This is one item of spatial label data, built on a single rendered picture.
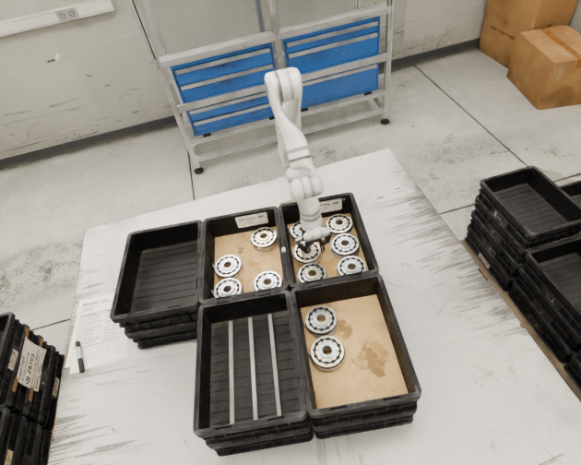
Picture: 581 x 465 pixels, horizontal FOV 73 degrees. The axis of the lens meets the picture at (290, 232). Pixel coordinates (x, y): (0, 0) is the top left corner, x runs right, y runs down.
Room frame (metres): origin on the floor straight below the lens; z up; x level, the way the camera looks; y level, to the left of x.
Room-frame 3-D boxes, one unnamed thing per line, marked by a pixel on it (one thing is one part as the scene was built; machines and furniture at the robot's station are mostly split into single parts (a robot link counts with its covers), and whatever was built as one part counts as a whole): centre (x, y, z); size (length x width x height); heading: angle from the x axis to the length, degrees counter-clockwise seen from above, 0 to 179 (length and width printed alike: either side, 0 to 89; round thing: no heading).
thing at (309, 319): (0.65, -0.04, 0.86); 0.10 x 0.10 x 0.01
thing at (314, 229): (0.93, -0.08, 1.02); 0.11 x 0.09 x 0.06; 6
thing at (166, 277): (0.96, 0.48, 0.87); 0.40 x 0.30 x 0.11; 179
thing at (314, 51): (2.88, -0.57, 0.60); 0.72 x 0.03 x 0.56; 96
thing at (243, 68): (2.80, 0.23, 0.60); 0.72 x 0.03 x 0.56; 96
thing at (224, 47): (2.87, -0.17, 0.91); 1.70 x 0.10 x 0.05; 96
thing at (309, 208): (0.94, -0.07, 1.12); 0.09 x 0.07 x 0.15; 95
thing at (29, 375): (0.98, 1.29, 0.41); 0.31 x 0.02 x 0.16; 6
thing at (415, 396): (0.54, -0.11, 0.92); 0.40 x 0.30 x 0.02; 179
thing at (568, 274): (0.82, -1.19, 0.31); 0.40 x 0.30 x 0.34; 6
